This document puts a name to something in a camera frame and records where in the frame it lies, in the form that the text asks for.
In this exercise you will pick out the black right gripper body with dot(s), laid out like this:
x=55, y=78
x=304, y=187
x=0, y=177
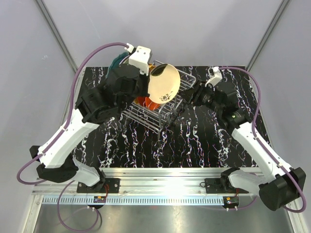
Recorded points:
x=205, y=95

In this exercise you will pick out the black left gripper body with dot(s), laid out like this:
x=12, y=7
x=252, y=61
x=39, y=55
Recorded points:
x=143, y=86

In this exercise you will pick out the orange round plastic plate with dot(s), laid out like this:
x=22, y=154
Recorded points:
x=140, y=101

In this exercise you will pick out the cream plate black motif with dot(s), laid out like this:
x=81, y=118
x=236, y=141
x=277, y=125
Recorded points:
x=164, y=83

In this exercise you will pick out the bright orange small plate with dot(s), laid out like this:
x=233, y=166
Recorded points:
x=150, y=104

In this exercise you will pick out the teal scalloped plate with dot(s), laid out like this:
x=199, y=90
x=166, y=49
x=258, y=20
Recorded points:
x=116, y=61

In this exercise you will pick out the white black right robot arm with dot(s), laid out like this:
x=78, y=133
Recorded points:
x=281, y=183

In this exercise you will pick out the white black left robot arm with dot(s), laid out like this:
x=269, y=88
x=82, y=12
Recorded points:
x=123, y=84

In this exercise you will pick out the right small circuit board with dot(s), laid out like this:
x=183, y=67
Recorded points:
x=232, y=200

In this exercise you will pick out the small circuit board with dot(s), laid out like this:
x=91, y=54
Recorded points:
x=99, y=199
x=232, y=200

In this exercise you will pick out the left small circuit board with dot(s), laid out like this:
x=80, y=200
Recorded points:
x=99, y=199

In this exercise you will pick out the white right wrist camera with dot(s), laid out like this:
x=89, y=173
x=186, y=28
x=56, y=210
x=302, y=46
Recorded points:
x=215, y=76

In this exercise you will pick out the silver wire dish rack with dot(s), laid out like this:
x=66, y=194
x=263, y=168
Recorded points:
x=159, y=118

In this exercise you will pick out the aluminium front mounting rail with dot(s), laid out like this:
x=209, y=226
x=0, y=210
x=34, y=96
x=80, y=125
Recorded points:
x=151, y=186

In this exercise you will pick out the aluminium frame post right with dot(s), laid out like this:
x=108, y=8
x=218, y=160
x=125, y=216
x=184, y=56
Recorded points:
x=268, y=32

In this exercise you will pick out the aluminium frame rail left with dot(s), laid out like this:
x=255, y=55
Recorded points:
x=55, y=32

